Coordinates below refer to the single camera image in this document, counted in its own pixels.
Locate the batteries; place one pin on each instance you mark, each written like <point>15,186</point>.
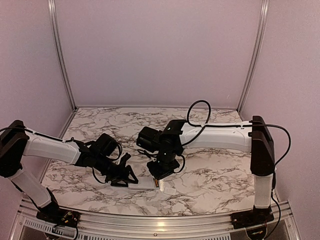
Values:
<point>156,183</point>

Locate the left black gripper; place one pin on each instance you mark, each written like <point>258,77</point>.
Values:
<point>121,175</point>

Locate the front aluminium rail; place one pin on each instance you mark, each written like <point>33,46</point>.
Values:
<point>105,226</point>

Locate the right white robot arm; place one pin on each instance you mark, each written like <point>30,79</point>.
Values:
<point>166,149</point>

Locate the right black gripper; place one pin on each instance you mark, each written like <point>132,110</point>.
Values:
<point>158,174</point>

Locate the white remote control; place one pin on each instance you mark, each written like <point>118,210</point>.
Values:
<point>144,183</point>

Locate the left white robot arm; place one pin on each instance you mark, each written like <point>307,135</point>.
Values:
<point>18,141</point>

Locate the aluminium frame post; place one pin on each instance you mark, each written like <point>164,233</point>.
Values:
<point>59,51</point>
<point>258,43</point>

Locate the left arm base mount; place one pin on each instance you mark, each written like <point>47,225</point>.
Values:
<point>62,217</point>

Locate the white battery cover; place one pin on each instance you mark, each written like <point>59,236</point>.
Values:
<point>169,191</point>

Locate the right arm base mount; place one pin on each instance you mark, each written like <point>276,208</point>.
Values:
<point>253,217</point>

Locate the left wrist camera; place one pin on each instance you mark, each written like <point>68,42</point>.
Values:
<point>124,159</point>

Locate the left aluminium frame post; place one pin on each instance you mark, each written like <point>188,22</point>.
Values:
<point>59,51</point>

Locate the right aluminium frame post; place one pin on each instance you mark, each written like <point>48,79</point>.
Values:
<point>258,43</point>

